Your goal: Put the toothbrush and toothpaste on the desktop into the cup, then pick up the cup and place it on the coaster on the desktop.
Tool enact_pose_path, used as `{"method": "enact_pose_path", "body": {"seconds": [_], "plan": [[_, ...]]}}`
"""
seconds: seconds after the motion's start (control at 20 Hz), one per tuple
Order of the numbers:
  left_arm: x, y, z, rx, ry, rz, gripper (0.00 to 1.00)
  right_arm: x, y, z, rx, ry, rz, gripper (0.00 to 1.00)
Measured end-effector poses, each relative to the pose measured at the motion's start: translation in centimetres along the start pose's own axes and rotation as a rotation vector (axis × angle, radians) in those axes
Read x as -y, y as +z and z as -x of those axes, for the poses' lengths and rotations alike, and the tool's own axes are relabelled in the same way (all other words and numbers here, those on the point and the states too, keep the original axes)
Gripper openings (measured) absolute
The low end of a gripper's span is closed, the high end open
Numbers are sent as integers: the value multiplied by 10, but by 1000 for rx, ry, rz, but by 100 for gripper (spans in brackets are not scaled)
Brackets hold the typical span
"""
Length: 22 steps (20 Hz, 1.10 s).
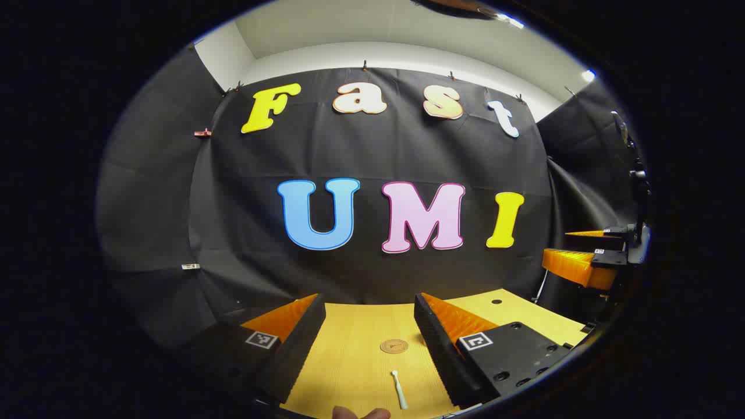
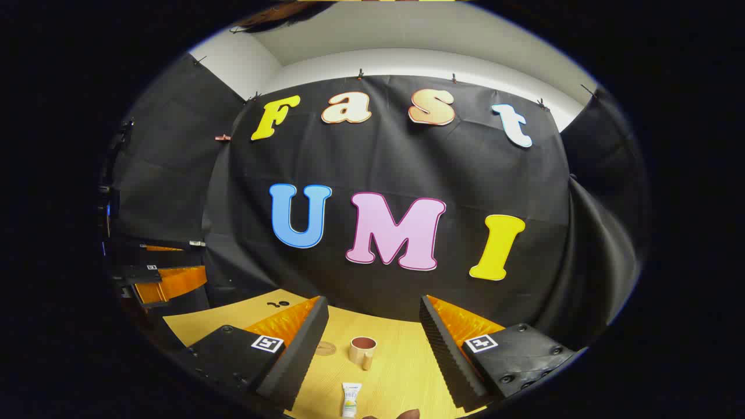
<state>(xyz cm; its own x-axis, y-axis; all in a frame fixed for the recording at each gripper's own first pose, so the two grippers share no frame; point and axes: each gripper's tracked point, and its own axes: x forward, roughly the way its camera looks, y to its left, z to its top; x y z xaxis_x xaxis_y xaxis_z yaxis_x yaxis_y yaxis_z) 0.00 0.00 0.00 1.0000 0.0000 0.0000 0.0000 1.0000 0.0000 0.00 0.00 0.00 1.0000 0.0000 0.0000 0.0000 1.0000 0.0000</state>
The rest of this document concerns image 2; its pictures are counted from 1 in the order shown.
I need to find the white toothpaste tube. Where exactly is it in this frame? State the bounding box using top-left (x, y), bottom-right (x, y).
top-left (342, 382), bottom-right (363, 418)

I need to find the wooden desktop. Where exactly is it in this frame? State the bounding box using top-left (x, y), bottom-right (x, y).
top-left (163, 289), bottom-right (495, 419)

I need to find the black backdrop cloth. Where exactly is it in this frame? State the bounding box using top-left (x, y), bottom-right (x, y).
top-left (108, 52), bottom-right (650, 350)

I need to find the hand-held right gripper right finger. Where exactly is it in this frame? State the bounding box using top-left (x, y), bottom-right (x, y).
top-left (419, 295), bottom-right (578, 411)

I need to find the beige cup with brown inside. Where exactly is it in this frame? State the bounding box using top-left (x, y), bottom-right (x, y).
top-left (349, 336), bottom-right (377, 371)

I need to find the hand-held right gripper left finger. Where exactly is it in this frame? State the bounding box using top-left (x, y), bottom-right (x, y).
top-left (175, 296), bottom-right (329, 415)

